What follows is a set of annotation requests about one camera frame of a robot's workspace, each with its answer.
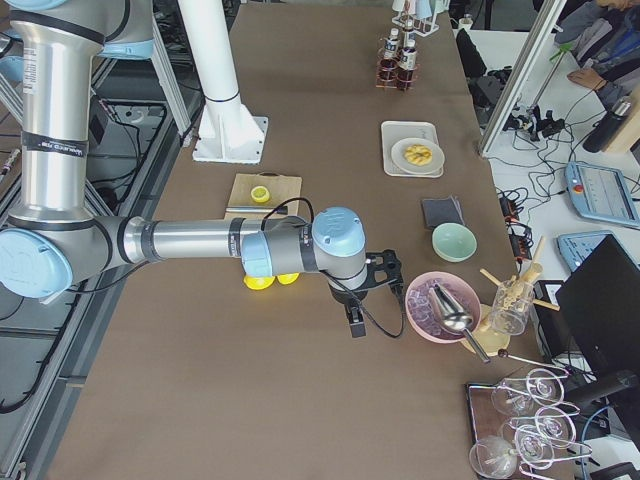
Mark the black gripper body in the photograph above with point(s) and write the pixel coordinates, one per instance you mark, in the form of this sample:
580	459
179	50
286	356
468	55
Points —
344	298

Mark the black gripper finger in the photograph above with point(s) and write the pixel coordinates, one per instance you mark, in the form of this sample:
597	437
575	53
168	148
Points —
355	319

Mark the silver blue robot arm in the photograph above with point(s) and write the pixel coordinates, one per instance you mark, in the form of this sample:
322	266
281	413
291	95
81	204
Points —
52	241

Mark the white serving tray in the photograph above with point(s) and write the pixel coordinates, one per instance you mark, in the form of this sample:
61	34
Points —
398	136

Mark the tea bottle in rack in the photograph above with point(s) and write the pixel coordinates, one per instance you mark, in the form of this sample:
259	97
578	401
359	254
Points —
406	65
408	31

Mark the pink ice bowl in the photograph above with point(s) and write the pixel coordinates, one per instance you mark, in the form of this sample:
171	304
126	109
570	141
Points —
421	313

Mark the mint green bowl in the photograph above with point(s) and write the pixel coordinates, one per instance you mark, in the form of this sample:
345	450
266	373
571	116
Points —
454	242

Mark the yellow lemon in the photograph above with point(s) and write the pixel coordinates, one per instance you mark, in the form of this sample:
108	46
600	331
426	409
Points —
258	283
287	279

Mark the grey folded cloth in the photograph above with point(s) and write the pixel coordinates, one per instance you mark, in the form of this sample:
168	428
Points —
441	211

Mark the metal ice scoop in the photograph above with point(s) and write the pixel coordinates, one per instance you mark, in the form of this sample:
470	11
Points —
454	318

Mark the white plate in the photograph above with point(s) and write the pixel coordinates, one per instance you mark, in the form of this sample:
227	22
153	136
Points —
397	157

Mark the glass jar with sticks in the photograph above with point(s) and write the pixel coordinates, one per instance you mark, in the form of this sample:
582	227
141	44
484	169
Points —
510	310

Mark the wooden cutting board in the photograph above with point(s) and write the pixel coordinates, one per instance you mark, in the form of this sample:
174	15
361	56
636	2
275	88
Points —
282	188

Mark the halved lemon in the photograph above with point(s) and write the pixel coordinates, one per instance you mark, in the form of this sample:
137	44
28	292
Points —
260	194

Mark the metal rod tool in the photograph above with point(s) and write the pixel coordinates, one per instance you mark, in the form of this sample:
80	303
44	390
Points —
249	209

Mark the blue teach pendant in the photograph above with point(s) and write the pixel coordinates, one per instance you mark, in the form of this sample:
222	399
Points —
600	193
574	248

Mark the clear round glass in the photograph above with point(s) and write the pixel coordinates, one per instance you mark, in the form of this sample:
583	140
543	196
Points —
493	457

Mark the black laptop monitor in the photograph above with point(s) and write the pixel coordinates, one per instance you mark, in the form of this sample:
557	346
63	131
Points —
600	304

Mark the clear wine glass front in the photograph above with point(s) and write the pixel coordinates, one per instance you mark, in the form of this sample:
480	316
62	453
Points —
535	450

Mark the clear wine glass lying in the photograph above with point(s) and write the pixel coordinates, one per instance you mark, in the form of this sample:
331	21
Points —
550	422

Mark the black water bottle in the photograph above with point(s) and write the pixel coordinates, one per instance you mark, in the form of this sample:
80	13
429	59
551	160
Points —
612	121

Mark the seated person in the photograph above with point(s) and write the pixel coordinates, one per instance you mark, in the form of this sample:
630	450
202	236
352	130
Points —
604	40

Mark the glazed ring pastry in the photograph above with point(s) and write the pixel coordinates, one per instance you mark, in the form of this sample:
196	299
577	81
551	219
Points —
418	155

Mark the copper wire bottle rack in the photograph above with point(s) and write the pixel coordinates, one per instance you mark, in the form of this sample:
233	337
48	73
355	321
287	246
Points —
393	83

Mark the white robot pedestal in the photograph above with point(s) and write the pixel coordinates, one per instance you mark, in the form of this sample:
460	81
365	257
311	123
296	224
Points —
228	132

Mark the white wire rack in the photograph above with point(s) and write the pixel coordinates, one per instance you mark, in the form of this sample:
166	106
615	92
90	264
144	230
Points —
423	13

